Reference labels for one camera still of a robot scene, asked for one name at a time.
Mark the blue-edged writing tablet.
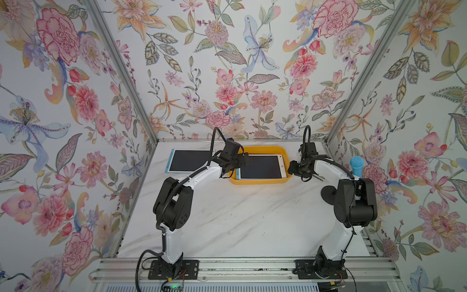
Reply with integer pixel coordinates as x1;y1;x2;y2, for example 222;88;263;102
165;148;212;173
236;154;287;180

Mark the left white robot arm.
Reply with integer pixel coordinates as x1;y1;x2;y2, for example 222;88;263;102
153;138;249;276

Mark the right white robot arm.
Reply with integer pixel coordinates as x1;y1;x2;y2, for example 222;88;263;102
288;142;378;277

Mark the yellow storage box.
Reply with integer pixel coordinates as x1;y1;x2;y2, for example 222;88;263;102
230;146;291;185

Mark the blue microphone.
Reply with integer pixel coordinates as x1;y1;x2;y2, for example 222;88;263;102
350;156;365;177

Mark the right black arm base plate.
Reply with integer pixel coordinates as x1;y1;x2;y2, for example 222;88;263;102
293;259;348;281

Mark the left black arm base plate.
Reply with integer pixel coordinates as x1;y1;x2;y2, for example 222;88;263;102
148;260;199;280

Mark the aluminium front rail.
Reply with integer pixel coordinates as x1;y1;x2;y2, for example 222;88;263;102
90;257;401;284

